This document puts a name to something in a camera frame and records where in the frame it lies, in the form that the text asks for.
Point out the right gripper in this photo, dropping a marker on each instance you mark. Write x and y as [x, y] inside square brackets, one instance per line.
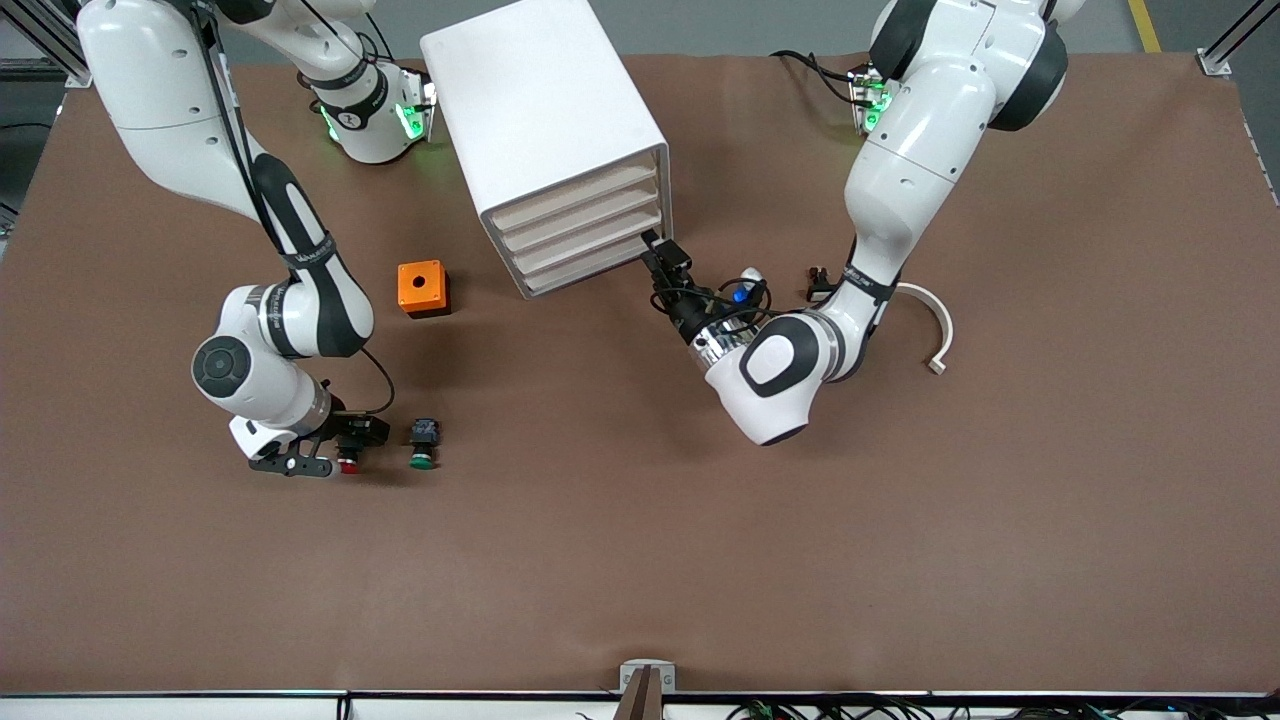
[355, 431]

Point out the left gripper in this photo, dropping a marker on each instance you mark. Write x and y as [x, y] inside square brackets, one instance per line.
[684, 311]

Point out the red mushroom push button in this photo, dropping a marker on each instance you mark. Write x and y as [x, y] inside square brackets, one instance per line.
[349, 466]

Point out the white plastic drawer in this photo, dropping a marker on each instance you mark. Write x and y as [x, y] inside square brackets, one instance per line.
[580, 198]
[585, 222]
[590, 270]
[590, 245]

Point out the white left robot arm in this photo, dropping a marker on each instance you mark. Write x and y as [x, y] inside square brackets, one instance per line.
[910, 150]

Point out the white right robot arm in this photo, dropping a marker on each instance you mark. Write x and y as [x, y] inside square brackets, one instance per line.
[150, 80]

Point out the green mushroom push button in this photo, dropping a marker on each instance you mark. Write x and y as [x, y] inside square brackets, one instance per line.
[424, 445]

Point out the white drawer cabinet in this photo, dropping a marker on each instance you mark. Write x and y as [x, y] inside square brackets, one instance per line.
[540, 100]

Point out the black switch with white face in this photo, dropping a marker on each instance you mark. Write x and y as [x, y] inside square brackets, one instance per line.
[820, 285]

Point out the orange button enclosure box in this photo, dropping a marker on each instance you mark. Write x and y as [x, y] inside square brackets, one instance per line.
[420, 283]

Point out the white curved plastic bracket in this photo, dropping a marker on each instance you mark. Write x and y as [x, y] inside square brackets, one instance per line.
[943, 320]

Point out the white table edge rail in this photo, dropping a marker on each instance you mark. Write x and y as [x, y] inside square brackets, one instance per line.
[200, 707]

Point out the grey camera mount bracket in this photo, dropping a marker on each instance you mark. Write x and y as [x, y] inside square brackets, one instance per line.
[647, 685]

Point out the aluminium frame profile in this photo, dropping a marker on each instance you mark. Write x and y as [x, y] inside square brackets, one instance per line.
[1235, 45]
[40, 40]

